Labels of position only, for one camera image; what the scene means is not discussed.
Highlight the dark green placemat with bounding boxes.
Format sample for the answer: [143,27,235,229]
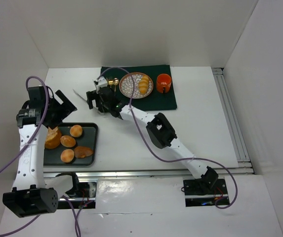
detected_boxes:
[103,65,177,111]

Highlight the round bun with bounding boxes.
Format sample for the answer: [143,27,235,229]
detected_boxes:
[60,135,76,148]
[70,124,83,138]
[60,149,75,163]

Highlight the round bun middle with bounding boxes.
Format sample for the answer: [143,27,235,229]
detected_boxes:
[60,135,76,148]

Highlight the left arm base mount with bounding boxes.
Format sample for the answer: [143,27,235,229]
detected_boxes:
[65,180,97,210]

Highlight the large orange round bread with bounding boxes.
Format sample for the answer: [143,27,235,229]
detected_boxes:
[44,127,62,150]

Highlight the round bun top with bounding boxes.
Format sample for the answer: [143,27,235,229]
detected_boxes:
[70,124,83,138]

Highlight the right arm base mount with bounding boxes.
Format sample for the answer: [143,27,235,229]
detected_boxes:
[181,178,230,207]

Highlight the gold spoon dark handle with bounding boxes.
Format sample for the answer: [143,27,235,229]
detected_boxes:
[113,78,120,92]

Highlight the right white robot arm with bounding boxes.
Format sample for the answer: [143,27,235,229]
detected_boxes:
[86,76,218,192]

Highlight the brown croissant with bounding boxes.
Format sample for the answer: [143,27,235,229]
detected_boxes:
[74,146,93,158]

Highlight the black baking tray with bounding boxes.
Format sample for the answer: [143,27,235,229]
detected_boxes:
[43,122,98,166]

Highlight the orange mug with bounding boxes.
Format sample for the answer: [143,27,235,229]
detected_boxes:
[156,74,172,94]

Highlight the floral patterned plate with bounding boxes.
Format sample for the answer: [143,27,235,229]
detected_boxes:
[119,72,154,99]

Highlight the aluminium rail right side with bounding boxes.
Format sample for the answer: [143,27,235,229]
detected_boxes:
[211,68,255,174]

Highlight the gold fork dark handle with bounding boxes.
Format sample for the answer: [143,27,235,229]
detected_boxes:
[107,77,114,86]

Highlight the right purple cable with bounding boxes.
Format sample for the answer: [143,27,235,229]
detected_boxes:
[99,67,238,209]

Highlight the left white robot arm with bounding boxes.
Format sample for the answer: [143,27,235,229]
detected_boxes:
[2,86,79,218]

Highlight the striped long bread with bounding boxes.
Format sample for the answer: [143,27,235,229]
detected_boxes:
[138,75,149,95]

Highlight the round bun bottom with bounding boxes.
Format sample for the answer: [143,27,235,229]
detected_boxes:
[60,149,75,163]

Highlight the metal tongs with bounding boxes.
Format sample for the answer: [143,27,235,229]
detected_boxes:
[72,88,102,115]

